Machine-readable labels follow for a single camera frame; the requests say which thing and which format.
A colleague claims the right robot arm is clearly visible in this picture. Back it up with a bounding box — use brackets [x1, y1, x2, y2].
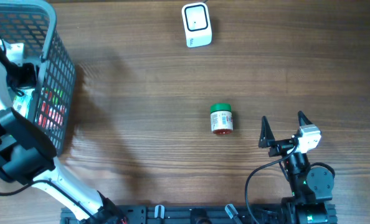
[259, 111, 338, 224]

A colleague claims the white barcode scanner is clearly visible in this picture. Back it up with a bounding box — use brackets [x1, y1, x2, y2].
[181, 2, 212, 48]

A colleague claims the teal white wipes packet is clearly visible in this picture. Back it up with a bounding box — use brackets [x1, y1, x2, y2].
[13, 89, 34, 118]

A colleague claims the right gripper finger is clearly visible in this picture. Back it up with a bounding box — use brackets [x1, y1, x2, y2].
[298, 111, 313, 126]
[259, 116, 275, 148]

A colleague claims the green lid jar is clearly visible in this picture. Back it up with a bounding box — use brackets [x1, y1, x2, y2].
[210, 103, 234, 134]

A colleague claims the grey plastic mesh basket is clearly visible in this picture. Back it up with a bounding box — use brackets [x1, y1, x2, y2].
[0, 1, 76, 154]

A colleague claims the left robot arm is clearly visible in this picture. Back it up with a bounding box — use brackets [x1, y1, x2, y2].
[0, 62, 125, 223]

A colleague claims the small red orange box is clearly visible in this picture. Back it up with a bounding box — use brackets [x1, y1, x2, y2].
[36, 88, 66, 130]

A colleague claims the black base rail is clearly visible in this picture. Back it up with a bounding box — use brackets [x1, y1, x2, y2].
[60, 203, 338, 224]

